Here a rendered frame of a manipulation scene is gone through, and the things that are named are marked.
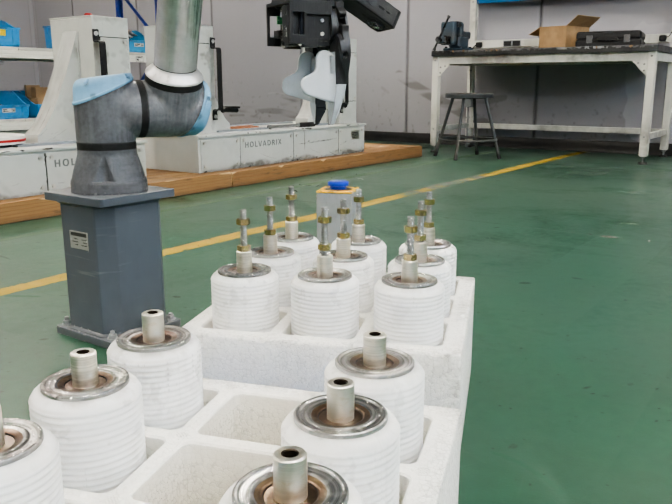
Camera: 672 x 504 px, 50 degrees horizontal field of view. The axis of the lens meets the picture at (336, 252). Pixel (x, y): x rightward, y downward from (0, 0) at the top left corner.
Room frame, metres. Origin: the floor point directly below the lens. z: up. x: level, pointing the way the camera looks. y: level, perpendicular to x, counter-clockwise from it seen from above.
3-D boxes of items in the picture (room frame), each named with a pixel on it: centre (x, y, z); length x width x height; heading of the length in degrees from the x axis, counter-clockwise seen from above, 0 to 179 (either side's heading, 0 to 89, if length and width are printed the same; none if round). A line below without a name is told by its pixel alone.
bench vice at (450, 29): (5.55, -0.87, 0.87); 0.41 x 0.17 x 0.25; 145
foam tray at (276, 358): (1.08, -0.01, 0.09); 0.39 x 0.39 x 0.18; 77
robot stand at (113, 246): (1.47, 0.46, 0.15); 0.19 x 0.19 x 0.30; 55
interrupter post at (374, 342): (0.65, -0.04, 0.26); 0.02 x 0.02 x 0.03
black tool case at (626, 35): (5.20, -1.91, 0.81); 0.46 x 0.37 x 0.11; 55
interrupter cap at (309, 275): (0.97, 0.02, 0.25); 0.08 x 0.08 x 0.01
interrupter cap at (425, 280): (0.94, -0.10, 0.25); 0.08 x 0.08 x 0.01
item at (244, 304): (1.00, 0.13, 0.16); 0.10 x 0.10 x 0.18
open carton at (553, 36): (5.49, -1.66, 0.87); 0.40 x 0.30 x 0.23; 41
